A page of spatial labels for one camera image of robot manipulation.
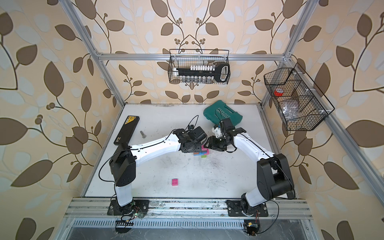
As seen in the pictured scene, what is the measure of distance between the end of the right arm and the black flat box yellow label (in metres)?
0.56

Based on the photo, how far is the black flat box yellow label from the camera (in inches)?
39.6

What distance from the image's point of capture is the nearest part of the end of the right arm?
0.65m
